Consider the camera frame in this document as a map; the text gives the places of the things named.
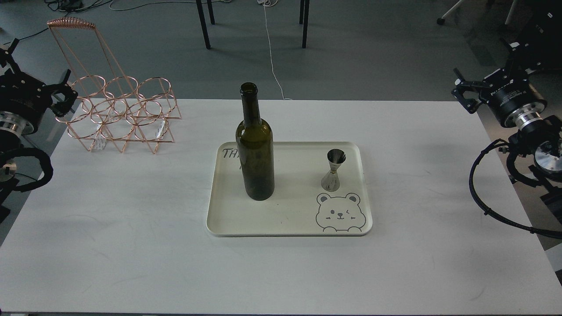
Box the dark green wine bottle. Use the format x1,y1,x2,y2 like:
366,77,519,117
235,82,275,201

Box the black table legs left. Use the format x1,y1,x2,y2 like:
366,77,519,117
195,0,215,50

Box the white chair base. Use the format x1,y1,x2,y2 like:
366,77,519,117
435,0,521,27

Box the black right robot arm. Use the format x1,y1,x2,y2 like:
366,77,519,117
452,68,561,240

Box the white floor cable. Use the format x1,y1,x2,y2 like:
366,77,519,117
256,0,294,101

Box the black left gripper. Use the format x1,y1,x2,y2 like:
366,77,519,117
0,69,78,126

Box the black table legs right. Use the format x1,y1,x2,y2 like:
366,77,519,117
299,0,310,49

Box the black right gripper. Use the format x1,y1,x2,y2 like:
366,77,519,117
451,68,547,128

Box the black floor cables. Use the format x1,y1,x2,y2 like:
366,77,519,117
0,0,115,44

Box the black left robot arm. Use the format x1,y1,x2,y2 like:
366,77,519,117
0,69,78,203

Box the cream tray with bear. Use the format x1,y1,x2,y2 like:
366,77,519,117
206,142,373,237

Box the copper wire bottle rack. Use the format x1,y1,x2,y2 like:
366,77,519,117
47,17,182,154

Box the steel double jigger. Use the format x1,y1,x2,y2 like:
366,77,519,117
321,148,346,192

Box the black table legs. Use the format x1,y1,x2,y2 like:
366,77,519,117
299,0,310,49
195,0,215,50

